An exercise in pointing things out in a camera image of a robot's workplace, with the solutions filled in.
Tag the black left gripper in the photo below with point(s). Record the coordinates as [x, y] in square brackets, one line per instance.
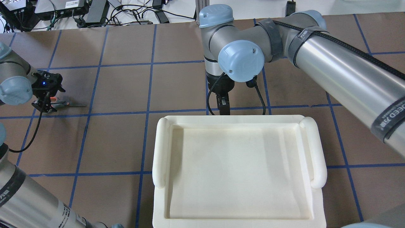
[40, 92]

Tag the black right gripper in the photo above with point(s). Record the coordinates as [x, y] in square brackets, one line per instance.
[221, 85]

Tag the orange grey scissors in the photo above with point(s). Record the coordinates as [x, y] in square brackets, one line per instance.
[65, 104]

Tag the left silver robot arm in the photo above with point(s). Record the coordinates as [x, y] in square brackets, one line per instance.
[24, 202]

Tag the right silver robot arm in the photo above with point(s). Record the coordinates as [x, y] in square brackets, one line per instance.
[369, 88]

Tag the white foam tray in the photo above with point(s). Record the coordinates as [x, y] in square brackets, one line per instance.
[243, 171]

